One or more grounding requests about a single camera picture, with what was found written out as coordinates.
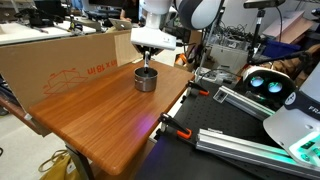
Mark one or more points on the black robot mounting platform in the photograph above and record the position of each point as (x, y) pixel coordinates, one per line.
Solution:
(166, 160)

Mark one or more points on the silver rail corner bracket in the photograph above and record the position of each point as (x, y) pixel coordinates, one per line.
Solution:
(220, 95)

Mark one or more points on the yellow bag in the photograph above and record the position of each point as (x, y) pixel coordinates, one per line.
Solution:
(61, 168)

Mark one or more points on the white work table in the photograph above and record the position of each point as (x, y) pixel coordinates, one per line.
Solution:
(30, 33)

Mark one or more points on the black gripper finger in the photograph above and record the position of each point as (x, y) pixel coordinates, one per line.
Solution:
(139, 49)
(156, 51)

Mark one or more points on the orange object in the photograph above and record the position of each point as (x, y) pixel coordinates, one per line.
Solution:
(180, 59)

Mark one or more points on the large cardboard box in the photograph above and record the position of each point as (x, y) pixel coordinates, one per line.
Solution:
(50, 66)

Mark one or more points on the white equipment box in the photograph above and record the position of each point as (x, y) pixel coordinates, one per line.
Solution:
(228, 56)

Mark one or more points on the flat cardboard sheet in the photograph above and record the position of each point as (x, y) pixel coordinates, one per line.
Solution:
(290, 26)

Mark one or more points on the aluminium extrusion rail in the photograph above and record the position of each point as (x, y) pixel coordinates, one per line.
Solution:
(246, 101)
(246, 150)

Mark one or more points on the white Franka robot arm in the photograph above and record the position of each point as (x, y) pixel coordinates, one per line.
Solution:
(200, 13)

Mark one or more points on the black perforated breadboard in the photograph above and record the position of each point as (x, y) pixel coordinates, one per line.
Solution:
(216, 116)

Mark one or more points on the black stereo camera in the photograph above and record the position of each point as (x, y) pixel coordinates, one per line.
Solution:
(263, 3)

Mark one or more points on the white black marker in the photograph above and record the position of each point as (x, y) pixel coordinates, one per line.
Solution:
(146, 61)

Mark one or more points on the person in black shirt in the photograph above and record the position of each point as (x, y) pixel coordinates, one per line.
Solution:
(130, 10)

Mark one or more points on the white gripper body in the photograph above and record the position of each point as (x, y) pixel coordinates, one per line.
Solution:
(153, 38)

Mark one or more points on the blue plastic bin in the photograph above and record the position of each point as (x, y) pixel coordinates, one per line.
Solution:
(280, 47)

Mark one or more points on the orange black bar clamp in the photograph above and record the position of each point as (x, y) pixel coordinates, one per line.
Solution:
(198, 89)
(176, 128)

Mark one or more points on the dark metal table leg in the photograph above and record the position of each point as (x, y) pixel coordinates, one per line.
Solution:
(81, 163)

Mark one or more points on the silver laptop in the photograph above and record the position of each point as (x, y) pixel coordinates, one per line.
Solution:
(120, 24)

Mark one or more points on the black camera stand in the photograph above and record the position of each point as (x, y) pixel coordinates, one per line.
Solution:
(256, 33)

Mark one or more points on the white black dome green lights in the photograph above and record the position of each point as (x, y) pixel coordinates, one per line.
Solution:
(266, 83)

